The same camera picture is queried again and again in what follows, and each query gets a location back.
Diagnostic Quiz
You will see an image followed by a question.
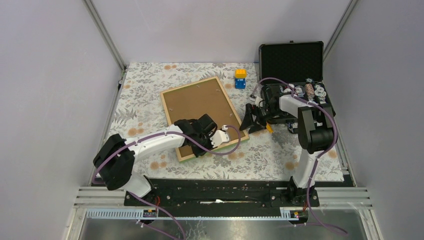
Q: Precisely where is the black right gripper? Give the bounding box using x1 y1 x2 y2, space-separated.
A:
239 103 285 135

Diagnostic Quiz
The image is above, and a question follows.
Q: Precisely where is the green wooden picture frame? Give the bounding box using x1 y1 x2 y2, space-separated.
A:
159 76 250 163

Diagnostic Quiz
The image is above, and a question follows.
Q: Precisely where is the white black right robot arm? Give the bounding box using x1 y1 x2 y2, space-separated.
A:
239 84 337 206

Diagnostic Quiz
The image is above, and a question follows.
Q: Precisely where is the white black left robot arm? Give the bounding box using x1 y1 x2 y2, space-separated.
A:
93 114 230 206

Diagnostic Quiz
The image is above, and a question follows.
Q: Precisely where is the blue toy brick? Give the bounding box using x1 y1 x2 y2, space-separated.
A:
234 78 246 89

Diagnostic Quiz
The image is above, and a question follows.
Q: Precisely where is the yellow toy brick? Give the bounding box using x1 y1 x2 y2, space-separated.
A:
234 68 247 79

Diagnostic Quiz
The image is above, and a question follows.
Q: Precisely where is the black poker chip case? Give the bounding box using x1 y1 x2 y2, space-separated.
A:
258 41 331 105

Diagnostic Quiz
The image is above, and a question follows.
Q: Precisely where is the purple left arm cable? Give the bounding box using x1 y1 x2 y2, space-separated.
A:
92 125 243 240

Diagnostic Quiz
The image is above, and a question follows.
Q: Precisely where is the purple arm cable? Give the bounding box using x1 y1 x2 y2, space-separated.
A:
252 77 349 236
92 125 243 240

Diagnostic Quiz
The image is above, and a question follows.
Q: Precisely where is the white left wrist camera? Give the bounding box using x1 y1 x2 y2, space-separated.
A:
210 125 231 148

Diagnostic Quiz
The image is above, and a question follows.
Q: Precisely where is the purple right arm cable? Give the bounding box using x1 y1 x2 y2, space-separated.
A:
252 77 349 236

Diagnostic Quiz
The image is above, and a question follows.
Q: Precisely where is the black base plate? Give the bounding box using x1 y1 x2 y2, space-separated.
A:
91 177 355 219

